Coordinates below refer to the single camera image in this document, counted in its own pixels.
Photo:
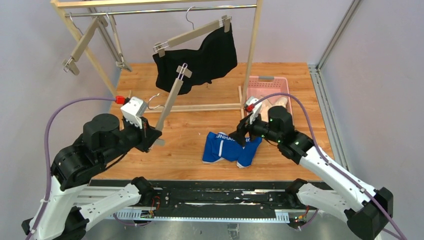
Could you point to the pink plastic basket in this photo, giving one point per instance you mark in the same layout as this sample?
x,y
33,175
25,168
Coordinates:
x,y
261,86

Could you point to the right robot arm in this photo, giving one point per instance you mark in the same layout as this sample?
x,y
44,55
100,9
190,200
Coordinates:
x,y
365,209

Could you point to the blue underwear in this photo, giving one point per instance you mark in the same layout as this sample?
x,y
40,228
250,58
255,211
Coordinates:
x,y
219,146

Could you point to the hanger holding black underwear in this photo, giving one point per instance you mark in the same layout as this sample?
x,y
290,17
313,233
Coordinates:
x,y
196,32

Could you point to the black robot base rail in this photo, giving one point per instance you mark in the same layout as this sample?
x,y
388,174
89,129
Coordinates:
x,y
222,201

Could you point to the wooden clothes rack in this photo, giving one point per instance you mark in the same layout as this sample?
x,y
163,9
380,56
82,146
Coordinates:
x,y
63,10

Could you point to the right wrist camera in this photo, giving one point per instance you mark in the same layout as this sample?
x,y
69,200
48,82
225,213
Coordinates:
x,y
252,107

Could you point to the aluminium frame post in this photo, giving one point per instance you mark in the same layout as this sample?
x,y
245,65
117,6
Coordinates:
x,y
349,14

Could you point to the black underwear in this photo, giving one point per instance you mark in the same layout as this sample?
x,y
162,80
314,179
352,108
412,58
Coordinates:
x,y
214,59

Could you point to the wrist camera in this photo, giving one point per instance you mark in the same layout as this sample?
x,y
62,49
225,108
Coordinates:
x,y
133,111
252,107

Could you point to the empty hanger on rack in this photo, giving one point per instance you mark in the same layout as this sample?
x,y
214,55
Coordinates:
x,y
69,65

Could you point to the beige clip hanger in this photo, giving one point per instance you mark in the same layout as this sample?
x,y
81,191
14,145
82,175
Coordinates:
x,y
121,61

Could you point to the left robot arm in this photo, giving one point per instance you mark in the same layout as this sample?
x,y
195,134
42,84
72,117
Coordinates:
x,y
103,140

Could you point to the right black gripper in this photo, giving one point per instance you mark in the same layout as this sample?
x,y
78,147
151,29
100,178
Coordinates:
x,y
247,127

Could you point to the hanger holding blue underwear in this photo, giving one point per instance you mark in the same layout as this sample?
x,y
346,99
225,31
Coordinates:
x,y
167,107

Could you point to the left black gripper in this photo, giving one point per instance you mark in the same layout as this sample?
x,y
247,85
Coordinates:
x,y
148,134

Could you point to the beige underwear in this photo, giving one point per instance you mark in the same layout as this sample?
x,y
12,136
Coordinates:
x,y
272,102

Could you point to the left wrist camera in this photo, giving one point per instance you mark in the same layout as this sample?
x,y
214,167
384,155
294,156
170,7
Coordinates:
x,y
133,111

